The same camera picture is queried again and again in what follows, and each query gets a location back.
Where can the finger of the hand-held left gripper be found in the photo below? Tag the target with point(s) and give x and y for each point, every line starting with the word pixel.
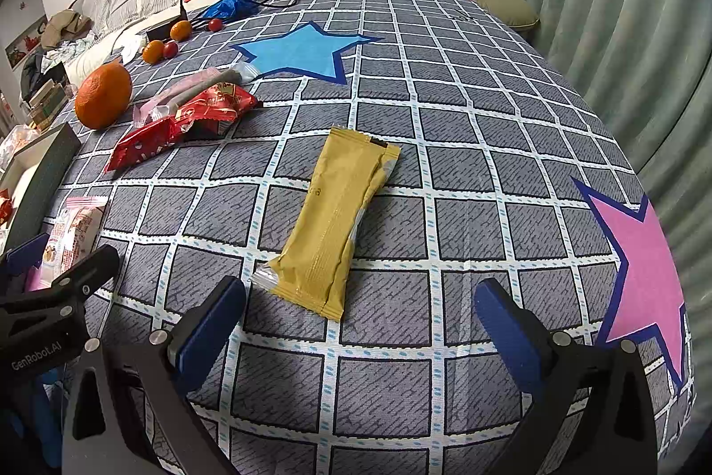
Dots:
pixel 83 274
pixel 25 249

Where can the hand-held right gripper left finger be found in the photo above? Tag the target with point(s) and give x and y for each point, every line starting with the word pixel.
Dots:
pixel 208 336

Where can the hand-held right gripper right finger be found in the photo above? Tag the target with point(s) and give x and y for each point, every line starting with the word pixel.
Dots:
pixel 506 336

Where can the pink edged snack packet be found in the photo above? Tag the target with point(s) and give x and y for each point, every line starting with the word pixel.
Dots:
pixel 72 233

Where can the white box with dark sides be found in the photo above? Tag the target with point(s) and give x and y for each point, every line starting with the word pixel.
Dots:
pixel 47 169

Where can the yellow snack packet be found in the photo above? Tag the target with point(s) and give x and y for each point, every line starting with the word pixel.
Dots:
pixel 328 224

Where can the person's left hand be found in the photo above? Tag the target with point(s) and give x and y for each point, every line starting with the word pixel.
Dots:
pixel 42 419

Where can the small red snack packet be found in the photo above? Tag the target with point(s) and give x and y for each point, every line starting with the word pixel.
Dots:
pixel 3 210

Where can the pile of colourful packets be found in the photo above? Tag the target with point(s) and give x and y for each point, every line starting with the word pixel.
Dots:
pixel 16 144

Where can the plain red snack packet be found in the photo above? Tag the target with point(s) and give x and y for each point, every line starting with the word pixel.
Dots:
pixel 142 146

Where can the stack of books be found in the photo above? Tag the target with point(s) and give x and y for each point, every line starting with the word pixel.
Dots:
pixel 47 103

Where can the large orange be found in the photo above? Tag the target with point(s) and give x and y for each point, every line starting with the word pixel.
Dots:
pixel 103 95

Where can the grey checked star tablecloth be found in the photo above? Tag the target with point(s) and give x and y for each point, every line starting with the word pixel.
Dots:
pixel 473 163

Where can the pink grey snack packet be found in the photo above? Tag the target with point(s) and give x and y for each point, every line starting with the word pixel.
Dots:
pixel 192 82

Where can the pile of clothes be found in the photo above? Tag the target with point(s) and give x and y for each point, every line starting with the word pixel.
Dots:
pixel 67 27

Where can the white crumpled paper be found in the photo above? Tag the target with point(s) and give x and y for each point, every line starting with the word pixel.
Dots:
pixel 133 45

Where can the small orange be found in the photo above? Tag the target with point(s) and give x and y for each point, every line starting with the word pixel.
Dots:
pixel 153 51
pixel 181 30

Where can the red cherry tomato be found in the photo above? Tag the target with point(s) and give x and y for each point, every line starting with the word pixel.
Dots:
pixel 214 25
pixel 169 49

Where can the black power adapter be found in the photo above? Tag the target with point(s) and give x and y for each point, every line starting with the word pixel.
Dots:
pixel 161 30

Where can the blue plastic bag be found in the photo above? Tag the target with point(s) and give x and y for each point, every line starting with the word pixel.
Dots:
pixel 228 7

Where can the wall poster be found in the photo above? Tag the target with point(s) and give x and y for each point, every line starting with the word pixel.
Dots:
pixel 25 42

